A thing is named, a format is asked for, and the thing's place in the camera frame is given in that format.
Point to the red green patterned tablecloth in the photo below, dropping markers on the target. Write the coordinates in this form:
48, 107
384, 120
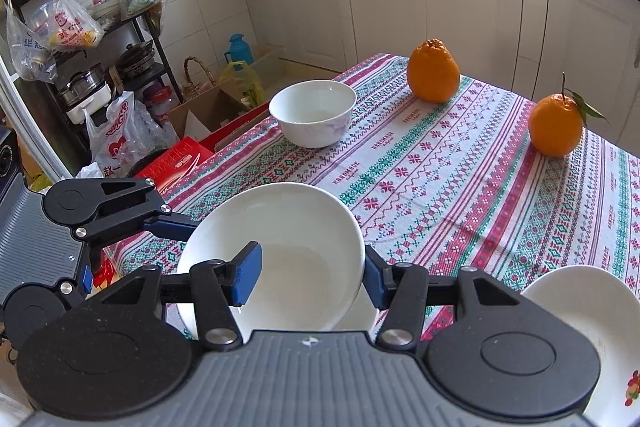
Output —
450, 187

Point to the red and white plastic bag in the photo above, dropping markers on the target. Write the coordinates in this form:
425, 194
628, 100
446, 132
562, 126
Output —
112, 142

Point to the clear red yellow print bag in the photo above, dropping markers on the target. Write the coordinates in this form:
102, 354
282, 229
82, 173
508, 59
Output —
67, 29

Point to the silver electric pot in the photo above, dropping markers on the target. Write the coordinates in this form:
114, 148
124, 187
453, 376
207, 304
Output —
85, 94

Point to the orange without leaf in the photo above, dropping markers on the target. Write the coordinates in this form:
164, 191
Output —
432, 72

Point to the clear blue print plastic bag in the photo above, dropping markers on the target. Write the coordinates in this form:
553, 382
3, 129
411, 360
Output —
30, 52

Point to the open cardboard box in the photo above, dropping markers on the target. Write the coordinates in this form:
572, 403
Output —
210, 109

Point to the orange with leaf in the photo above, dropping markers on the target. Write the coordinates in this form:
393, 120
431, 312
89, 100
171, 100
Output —
555, 127

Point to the wicker basket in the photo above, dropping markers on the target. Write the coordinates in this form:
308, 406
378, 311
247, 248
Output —
192, 87

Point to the red patterned gift box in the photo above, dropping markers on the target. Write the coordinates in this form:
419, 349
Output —
175, 162

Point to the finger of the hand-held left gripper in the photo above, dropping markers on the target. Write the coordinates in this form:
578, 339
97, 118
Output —
87, 279
170, 226

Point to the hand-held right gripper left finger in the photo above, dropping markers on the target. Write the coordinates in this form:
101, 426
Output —
247, 274

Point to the black cooking pot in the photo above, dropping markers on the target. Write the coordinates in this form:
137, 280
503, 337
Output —
135, 59

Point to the white kitchen cabinet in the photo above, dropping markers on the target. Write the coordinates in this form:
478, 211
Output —
380, 7

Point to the white fruit print plate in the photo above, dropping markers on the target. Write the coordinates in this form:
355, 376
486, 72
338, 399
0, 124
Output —
590, 322

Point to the yellow plastic bag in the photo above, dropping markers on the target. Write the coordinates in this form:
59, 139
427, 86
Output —
245, 82

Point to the red lid jar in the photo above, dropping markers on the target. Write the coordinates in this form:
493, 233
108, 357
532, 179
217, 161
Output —
157, 102

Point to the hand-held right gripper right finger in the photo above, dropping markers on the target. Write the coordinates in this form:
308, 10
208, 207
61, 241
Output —
375, 277

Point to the blue thermos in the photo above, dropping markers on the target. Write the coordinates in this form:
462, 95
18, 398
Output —
239, 57

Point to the crumpled white plastic bag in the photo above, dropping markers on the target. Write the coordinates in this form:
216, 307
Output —
90, 170

